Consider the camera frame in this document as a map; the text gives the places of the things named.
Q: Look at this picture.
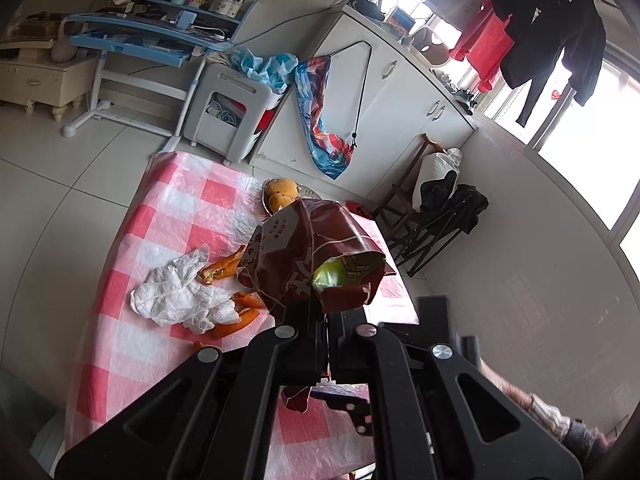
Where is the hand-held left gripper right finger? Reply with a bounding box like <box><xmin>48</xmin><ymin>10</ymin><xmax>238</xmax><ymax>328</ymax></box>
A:
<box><xmin>329</xmin><ymin>309</ymin><xmax>584</xmax><ymax>480</ymax></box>

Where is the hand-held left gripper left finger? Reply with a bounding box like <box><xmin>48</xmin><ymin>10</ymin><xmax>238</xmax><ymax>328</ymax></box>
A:
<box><xmin>54</xmin><ymin>301</ymin><xmax>331</xmax><ymax>480</ymax></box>

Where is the orange fruit peel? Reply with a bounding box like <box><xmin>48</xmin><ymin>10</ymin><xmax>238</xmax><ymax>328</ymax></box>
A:
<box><xmin>210</xmin><ymin>308</ymin><xmax>262</xmax><ymax>339</ymax></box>
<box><xmin>232</xmin><ymin>290</ymin><xmax>266</xmax><ymax>311</ymax></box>
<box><xmin>200</xmin><ymin>245</ymin><xmax>248</xmax><ymax>283</ymax></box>

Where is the green snack packet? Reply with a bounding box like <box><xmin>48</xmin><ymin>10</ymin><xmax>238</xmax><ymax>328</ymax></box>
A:
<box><xmin>312</xmin><ymin>255</ymin><xmax>385</xmax><ymax>291</ymax></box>

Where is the red-brown snack bag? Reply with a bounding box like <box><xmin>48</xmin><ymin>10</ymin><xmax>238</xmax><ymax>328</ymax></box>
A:
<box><xmin>236</xmin><ymin>199</ymin><xmax>397</xmax><ymax>413</ymax></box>

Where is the white tissue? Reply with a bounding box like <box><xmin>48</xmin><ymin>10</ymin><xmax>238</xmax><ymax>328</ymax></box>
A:
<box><xmin>130</xmin><ymin>244</ymin><xmax>243</xmax><ymax>335</ymax></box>

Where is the person's right forearm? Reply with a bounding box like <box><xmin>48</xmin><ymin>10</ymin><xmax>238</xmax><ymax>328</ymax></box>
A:
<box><xmin>480</xmin><ymin>365</ymin><xmax>618</xmax><ymax>463</ymax></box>

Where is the black folding chair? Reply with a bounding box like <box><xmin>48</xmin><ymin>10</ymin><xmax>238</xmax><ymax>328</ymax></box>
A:
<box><xmin>385</xmin><ymin>195</ymin><xmax>488</xmax><ymax>278</ymax></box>

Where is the black clothing on chair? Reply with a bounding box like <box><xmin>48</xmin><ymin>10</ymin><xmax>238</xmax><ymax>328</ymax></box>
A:
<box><xmin>420</xmin><ymin>180</ymin><xmax>490</xmax><ymax>233</ymax></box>

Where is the wooden chair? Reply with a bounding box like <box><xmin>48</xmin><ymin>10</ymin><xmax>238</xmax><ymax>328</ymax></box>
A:
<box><xmin>372</xmin><ymin>133</ymin><xmax>453</xmax><ymax>241</ymax></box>

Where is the white bag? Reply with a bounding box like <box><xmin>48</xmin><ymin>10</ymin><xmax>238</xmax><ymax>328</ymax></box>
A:
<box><xmin>412</xmin><ymin>147</ymin><xmax>464</xmax><ymax>211</ymax></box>

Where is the large yellow mango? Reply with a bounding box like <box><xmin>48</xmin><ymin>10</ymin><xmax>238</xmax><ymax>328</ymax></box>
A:
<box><xmin>265</xmin><ymin>178</ymin><xmax>298</xmax><ymax>198</ymax></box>

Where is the red white checkered tablecloth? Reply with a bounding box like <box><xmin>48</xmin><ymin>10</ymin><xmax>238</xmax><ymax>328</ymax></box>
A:
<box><xmin>64</xmin><ymin>151</ymin><xmax>421</xmax><ymax>480</ymax></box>

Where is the colourful hanging bag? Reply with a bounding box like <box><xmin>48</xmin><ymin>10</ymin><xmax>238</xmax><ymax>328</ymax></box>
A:
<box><xmin>294</xmin><ymin>55</ymin><xmax>357</xmax><ymax>180</ymax></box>

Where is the white cabinet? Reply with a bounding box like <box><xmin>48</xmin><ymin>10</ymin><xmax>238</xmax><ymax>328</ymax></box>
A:
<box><xmin>248</xmin><ymin>2</ymin><xmax>478</xmax><ymax>201</ymax></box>

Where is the white storage stool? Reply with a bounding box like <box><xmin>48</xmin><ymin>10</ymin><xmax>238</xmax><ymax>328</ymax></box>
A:
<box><xmin>182</xmin><ymin>62</ymin><xmax>281</xmax><ymax>166</ymax></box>

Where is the light blue plastic bag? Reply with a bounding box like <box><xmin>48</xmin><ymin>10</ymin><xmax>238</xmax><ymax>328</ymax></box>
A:
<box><xmin>229</xmin><ymin>47</ymin><xmax>300</xmax><ymax>93</ymax></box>

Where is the black hanging jacket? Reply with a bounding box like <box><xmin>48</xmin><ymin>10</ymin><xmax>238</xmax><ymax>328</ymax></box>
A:
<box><xmin>515</xmin><ymin>0</ymin><xmax>607</xmax><ymax>128</ymax></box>

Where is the blue study desk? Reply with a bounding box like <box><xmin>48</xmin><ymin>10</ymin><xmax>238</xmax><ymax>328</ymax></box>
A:
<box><xmin>62</xmin><ymin>0</ymin><xmax>261</xmax><ymax>138</ymax></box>

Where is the beige TV cabinet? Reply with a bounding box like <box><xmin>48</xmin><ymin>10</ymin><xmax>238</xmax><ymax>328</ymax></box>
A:
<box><xmin>0</xmin><ymin>40</ymin><xmax>98</xmax><ymax>122</ymax></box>

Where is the beige kettlebell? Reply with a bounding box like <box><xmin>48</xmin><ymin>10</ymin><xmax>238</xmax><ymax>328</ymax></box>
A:
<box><xmin>52</xmin><ymin>16</ymin><xmax>76</xmax><ymax>63</ymax></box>

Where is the black strap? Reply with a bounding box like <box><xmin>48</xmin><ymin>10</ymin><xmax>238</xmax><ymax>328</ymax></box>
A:
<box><xmin>315</xmin><ymin>42</ymin><xmax>373</xmax><ymax>153</ymax></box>

